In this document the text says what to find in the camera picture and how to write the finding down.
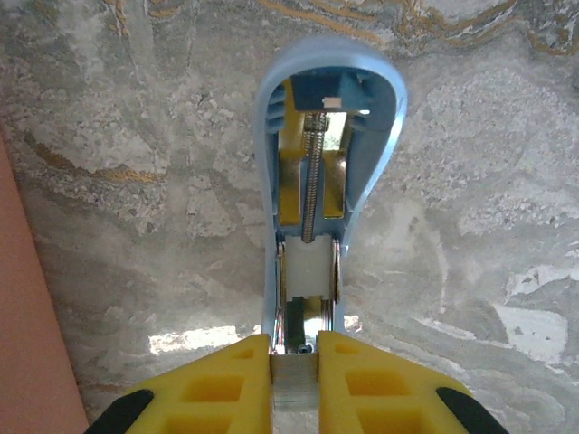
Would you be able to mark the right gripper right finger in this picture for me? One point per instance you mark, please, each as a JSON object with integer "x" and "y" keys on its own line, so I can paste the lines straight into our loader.
{"x": 375, "y": 393}

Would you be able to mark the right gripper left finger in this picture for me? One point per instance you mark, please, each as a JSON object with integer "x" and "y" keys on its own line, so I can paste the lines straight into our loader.
{"x": 217, "y": 393}

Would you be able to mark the grey staple strip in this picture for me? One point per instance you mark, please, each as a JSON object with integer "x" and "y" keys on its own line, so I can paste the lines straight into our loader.
{"x": 294, "y": 384}

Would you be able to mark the light blue mini stapler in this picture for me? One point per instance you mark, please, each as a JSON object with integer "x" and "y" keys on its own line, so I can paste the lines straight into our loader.
{"x": 335, "y": 56}

